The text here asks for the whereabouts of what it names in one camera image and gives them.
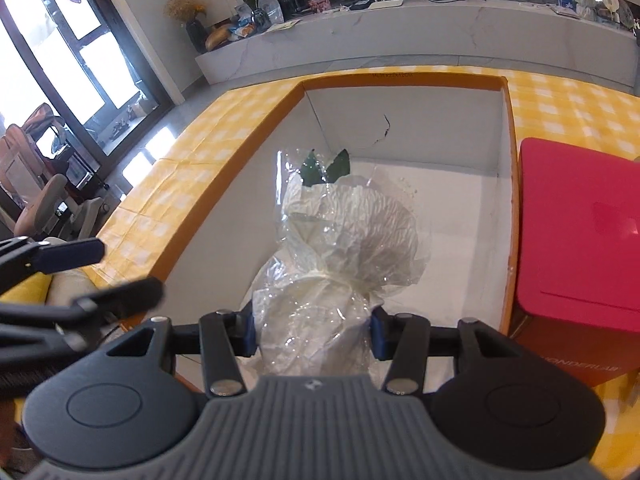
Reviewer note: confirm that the dried yellow flowers black vase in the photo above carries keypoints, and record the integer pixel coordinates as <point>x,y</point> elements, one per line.
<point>192,15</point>

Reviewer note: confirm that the orange cardboard box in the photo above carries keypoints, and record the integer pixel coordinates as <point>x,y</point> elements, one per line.
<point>425,135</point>

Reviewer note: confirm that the brown chair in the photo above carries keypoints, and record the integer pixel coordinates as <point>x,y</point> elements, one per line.
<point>25,145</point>

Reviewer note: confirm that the beige office chair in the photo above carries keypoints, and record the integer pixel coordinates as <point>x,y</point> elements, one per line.
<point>50,200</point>

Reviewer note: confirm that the paper sheets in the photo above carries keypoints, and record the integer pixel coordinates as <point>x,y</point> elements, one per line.
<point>286,25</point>

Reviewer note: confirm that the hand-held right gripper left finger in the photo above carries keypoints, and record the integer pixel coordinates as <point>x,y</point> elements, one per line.
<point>248,334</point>

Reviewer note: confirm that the beige sofa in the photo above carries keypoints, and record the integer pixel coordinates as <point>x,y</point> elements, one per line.
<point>67,287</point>

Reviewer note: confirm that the small pink box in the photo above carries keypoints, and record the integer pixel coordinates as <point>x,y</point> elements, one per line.
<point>320,5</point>

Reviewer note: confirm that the yellow checked tablecloth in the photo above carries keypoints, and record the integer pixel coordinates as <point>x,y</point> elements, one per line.
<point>210,135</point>

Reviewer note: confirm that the black framed glass door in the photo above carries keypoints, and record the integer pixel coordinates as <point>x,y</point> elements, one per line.
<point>60,35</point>

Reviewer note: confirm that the plastic white bouquet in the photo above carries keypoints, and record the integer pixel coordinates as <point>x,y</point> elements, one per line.
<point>345,240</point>

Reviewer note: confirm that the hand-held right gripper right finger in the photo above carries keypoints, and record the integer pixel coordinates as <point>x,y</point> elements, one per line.
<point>379,334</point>

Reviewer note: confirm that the white marble tv cabinet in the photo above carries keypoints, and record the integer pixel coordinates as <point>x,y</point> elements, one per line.
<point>450,30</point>

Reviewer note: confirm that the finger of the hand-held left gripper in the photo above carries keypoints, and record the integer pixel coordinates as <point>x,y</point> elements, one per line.
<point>70,255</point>
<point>122,297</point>

